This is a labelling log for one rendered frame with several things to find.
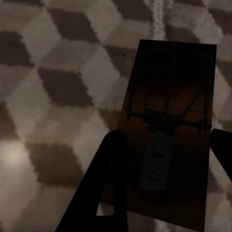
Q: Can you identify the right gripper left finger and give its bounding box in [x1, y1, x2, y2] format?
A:
[55, 129, 128, 232]

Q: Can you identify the mousetrap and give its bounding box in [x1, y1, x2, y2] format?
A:
[100, 39, 217, 232]

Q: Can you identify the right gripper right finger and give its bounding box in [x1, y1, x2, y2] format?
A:
[210, 128, 232, 181]

